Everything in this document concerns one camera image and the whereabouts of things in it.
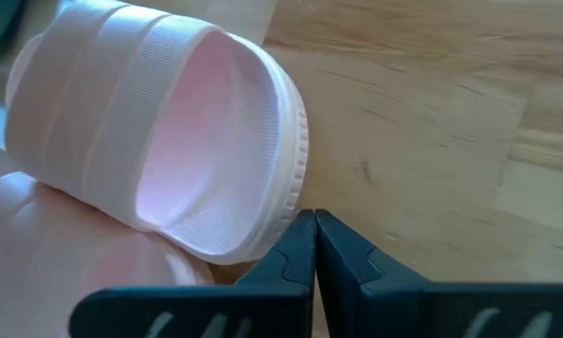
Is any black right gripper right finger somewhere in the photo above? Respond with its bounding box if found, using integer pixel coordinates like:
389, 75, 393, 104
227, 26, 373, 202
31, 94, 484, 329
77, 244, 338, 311
314, 208, 563, 338

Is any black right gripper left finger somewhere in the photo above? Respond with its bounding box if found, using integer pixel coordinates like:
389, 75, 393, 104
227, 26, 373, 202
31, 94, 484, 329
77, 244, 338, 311
68, 208, 317, 338

